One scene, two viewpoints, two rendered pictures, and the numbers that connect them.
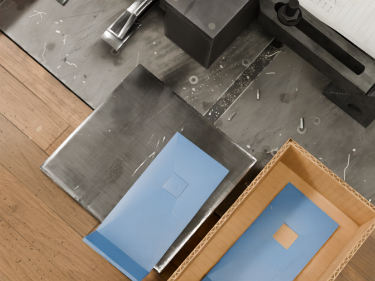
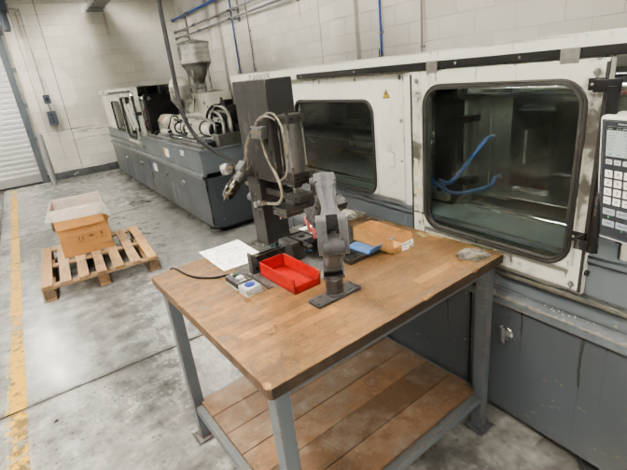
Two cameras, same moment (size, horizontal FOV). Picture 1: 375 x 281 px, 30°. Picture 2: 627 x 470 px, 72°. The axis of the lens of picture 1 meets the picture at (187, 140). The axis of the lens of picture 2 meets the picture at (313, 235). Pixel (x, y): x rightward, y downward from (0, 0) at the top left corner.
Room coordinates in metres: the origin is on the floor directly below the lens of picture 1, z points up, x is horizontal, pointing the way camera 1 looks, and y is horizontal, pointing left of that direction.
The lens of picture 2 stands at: (-0.33, 1.67, 1.67)
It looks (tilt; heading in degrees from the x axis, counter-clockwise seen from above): 21 degrees down; 293
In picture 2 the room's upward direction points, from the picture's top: 6 degrees counter-clockwise
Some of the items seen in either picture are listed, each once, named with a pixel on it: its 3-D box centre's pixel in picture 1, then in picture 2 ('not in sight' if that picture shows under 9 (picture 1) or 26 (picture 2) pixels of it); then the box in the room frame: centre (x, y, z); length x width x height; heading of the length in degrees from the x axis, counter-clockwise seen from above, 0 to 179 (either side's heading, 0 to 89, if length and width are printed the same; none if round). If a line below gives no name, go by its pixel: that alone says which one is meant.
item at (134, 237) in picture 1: (158, 204); (363, 245); (0.14, 0.02, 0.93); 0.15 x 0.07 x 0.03; 151
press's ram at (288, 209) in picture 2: not in sight; (285, 181); (0.48, 0.02, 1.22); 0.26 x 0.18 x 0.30; 148
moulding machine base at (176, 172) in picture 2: not in sight; (175, 159); (4.46, -4.14, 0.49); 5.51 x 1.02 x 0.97; 145
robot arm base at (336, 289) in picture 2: not in sight; (334, 285); (0.15, 0.40, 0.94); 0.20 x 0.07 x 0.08; 58
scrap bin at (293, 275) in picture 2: not in sight; (288, 272); (0.37, 0.31, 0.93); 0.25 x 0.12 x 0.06; 148
